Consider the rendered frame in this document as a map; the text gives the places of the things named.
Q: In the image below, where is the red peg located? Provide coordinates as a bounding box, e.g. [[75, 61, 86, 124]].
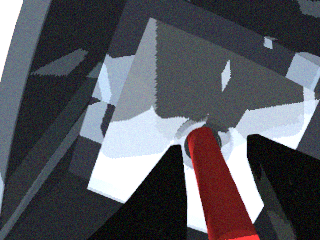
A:
[[187, 127, 259, 240]]

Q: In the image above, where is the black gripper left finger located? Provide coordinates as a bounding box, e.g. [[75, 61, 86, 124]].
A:
[[88, 144, 188, 240]]

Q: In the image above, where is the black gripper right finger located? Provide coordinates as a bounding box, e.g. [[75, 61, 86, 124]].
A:
[[245, 133, 320, 240]]

